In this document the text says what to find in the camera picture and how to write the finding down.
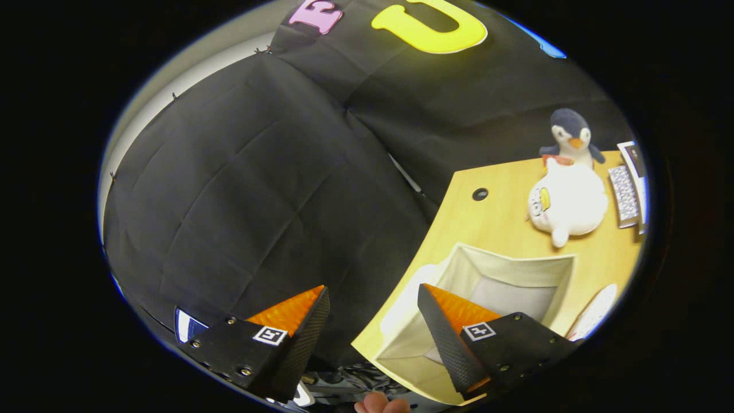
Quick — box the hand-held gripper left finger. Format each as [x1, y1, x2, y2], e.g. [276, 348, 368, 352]
[175, 285, 331, 404]

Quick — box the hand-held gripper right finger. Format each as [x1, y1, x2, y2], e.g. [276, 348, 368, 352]
[417, 283, 580, 402]

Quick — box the cream fabric storage box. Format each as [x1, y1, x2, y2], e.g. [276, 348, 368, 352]
[351, 242, 577, 407]

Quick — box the white canvas shoe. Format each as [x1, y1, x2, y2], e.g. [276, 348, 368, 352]
[565, 283, 619, 343]

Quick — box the blue-lit computer monitor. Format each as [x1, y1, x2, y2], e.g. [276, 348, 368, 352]
[174, 307, 210, 345]

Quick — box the white strip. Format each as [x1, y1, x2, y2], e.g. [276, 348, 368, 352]
[389, 153, 426, 196]

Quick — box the white duck plush toy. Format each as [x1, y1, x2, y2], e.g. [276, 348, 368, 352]
[526, 156, 610, 248]

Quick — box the patterned cover book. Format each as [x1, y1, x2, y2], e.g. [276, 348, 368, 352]
[608, 165, 641, 229]

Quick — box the grey penguin plush toy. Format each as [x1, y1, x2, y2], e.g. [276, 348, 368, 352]
[539, 108, 606, 170]

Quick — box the white cover book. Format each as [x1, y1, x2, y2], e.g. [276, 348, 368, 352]
[617, 141, 650, 236]

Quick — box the tangle of dark cables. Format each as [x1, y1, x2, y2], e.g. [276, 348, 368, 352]
[298, 361, 413, 402]

